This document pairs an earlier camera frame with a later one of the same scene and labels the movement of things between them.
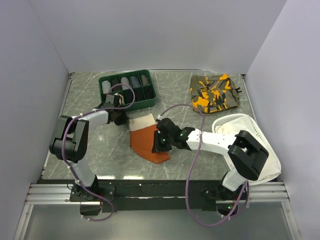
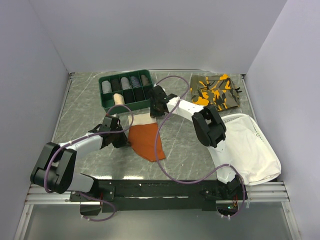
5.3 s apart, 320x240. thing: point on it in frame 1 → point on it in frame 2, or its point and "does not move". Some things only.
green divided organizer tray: (140, 81) does not move
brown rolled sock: (144, 80) does not move
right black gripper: (157, 147) → (153, 113)
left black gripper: (124, 120) → (123, 140)
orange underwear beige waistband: (142, 130) does not move
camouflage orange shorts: (212, 94) does not move
